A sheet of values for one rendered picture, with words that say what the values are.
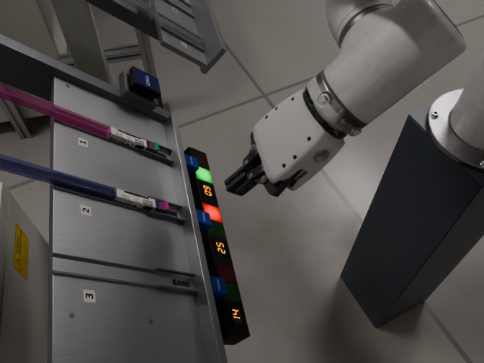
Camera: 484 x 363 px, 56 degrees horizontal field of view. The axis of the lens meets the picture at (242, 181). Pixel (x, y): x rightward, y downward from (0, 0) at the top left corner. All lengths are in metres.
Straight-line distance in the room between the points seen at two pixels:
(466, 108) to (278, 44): 1.40
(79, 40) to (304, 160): 0.60
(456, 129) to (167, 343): 0.57
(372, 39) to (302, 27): 1.71
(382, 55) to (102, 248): 0.38
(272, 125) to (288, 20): 1.70
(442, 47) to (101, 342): 0.45
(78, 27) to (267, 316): 0.90
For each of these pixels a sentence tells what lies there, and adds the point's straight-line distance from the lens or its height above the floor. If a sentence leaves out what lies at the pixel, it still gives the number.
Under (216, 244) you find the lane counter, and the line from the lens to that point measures 0.71.
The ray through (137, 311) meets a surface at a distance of 0.55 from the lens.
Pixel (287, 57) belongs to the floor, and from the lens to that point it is 2.05.
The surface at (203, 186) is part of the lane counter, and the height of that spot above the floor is 0.66.
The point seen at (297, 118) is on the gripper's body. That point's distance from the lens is 0.56.
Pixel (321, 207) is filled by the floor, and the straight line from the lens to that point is 1.55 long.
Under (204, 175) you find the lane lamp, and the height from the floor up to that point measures 0.66.
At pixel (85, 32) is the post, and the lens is 0.99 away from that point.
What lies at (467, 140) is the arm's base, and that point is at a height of 0.72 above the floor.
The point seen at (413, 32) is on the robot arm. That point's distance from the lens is 0.50.
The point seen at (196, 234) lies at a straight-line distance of 0.64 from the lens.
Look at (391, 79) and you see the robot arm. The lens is 0.51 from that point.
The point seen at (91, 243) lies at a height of 0.82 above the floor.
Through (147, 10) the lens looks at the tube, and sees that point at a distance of 0.87.
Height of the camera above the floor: 1.29
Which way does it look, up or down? 54 degrees down
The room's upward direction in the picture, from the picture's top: straight up
